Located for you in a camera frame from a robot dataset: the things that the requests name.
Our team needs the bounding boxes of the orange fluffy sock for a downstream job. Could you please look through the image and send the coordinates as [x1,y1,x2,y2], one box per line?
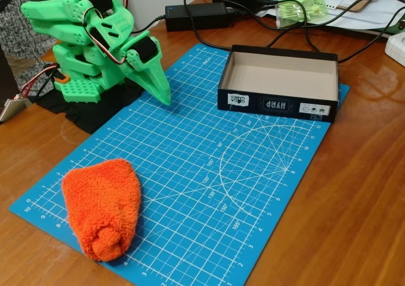
[61,158,142,262]

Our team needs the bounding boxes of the white plastic object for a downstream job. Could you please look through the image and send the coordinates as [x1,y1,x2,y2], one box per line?
[384,32,405,67]

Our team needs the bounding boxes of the large black power adapter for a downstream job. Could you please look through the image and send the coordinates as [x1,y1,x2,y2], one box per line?
[165,1,235,32]

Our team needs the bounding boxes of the black base pad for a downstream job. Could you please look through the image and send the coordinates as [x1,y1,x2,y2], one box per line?
[36,77,147,135]

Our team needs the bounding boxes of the blue cutting mat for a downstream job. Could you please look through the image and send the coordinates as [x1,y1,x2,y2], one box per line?
[8,43,351,286]

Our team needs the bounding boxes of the black cardboard box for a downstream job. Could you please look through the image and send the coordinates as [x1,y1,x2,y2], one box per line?
[217,44,340,123]

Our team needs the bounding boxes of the grey speckled fabric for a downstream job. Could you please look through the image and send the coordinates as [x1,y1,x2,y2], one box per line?
[0,0,74,92]

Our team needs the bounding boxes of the silver flat device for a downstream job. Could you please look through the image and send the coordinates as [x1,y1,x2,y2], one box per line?
[0,97,33,124]

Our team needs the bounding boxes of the clear plastic cup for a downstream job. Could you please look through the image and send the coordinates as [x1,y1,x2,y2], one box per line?
[273,0,330,30]

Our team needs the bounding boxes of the white paper sheets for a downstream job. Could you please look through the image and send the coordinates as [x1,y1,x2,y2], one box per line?
[246,0,405,39]

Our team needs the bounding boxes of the black power cable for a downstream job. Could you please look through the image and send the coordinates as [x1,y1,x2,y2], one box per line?
[130,15,167,34]
[337,1,405,62]
[302,25,322,53]
[184,0,235,51]
[226,0,405,30]

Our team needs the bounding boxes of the red white black servo cable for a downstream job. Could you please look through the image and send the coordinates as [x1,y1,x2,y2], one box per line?
[80,7,129,66]

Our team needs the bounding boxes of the red and black wires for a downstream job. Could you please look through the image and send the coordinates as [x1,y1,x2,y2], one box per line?
[18,63,61,100]

